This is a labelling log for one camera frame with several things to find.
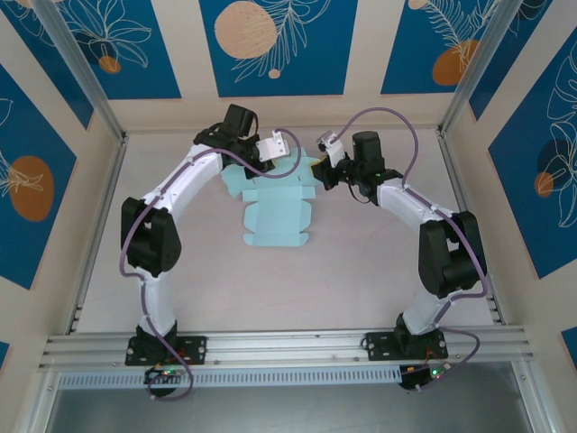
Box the aluminium frame post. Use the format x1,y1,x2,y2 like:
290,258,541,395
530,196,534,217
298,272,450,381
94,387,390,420
439,0,549,136
31,0,127,143

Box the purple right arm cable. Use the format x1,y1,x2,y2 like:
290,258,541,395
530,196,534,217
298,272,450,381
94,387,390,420
331,106,490,393

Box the grey metal panel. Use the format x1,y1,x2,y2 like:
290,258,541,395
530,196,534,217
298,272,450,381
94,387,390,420
42,363,537,433

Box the aluminium cross rail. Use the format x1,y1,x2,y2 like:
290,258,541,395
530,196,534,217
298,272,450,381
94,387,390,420
38,327,540,371

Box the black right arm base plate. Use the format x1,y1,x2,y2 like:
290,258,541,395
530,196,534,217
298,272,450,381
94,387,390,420
363,329,450,362

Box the aluminium side rail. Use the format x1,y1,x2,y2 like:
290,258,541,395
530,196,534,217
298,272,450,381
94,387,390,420
67,134,130,335
436,130,504,326

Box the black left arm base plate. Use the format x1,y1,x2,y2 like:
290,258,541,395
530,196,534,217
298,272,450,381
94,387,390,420
124,334,208,366

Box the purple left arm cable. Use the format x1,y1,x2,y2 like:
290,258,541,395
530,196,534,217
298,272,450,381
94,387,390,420
117,127,301,402

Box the light blue paper box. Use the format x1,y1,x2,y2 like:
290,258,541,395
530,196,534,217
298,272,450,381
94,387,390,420
220,146,328,248

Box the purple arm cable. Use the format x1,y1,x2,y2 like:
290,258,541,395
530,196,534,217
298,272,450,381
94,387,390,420
331,106,490,393
117,127,301,402

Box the grey slotted cable duct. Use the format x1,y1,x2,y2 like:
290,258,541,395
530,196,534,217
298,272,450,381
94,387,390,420
56,365,405,390

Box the blue floral wall poster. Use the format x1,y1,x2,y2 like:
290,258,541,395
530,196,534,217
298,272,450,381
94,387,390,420
468,0,577,122
199,0,360,98
488,42,577,280
48,0,182,101
380,0,502,96
0,0,95,131
0,62,78,290

